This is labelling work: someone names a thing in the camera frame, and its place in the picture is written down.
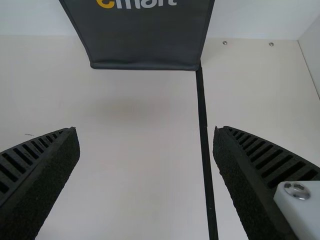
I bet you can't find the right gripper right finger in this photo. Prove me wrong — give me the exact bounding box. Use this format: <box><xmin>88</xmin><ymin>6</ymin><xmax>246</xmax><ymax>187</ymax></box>
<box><xmin>212</xmin><ymin>125</ymin><xmax>320</xmax><ymax>240</ymax></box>

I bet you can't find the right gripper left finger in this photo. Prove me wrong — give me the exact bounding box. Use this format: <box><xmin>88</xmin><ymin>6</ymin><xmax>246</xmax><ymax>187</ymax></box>
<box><xmin>0</xmin><ymin>126</ymin><xmax>81</xmax><ymax>240</ymax></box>

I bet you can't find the black strip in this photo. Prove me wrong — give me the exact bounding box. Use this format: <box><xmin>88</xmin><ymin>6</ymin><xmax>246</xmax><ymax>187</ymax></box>
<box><xmin>195</xmin><ymin>64</ymin><xmax>220</xmax><ymax>240</ymax></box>

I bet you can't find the dark grey bag with straps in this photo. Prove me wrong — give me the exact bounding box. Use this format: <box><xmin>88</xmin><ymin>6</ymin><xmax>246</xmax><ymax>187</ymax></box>
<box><xmin>59</xmin><ymin>0</ymin><xmax>216</xmax><ymax>71</ymax></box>

